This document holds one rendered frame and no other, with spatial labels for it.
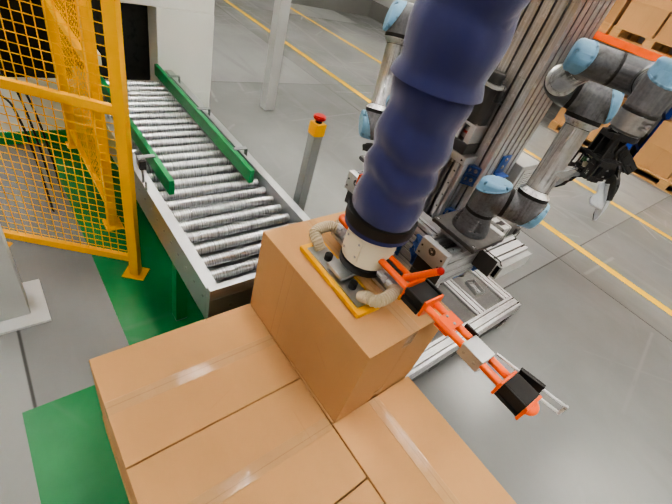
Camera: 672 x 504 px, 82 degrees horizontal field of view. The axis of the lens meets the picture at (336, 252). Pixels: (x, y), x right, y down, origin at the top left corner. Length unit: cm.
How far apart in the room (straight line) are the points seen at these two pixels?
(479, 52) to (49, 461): 200
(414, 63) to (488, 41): 15
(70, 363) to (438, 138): 189
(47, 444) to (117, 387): 63
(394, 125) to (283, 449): 103
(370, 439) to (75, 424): 124
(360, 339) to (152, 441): 69
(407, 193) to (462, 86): 29
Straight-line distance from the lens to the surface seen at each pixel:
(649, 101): 109
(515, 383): 111
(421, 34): 96
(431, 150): 102
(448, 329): 113
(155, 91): 341
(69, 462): 202
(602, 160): 112
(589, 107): 154
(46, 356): 230
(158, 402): 146
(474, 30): 94
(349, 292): 125
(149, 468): 137
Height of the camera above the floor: 183
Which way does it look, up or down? 39 degrees down
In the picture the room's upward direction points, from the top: 19 degrees clockwise
